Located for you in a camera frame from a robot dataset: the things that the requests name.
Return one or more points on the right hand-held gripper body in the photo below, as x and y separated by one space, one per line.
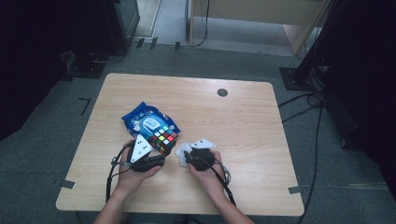
202 158

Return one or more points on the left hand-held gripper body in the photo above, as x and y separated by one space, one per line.
140 152

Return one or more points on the white wet wipe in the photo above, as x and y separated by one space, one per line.
180 152

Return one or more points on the colourful puzzle cube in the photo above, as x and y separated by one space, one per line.
163 138

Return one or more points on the blue wet wipes packet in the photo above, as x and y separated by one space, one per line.
144 119

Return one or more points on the person's right hand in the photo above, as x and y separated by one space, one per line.
211 180

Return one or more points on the person's left hand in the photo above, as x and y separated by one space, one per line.
130 182

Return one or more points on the person's dark clothing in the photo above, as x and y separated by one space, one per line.
177 219

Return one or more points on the dark round table grommet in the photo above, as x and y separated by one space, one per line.
222 92

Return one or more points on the grey tape piece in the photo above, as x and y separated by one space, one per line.
67 184
297 189

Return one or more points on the black stand base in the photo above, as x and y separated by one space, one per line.
84 70

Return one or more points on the black floor tape strip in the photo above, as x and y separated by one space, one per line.
140 43
177 46
153 43

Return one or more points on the black metal stand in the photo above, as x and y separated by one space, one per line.
299 79

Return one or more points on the dark glass cabinet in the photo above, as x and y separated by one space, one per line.
124 18

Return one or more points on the dark curtain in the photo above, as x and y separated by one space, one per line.
25 62
367 77

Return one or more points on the light wooden cabinet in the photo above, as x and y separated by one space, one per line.
264 12

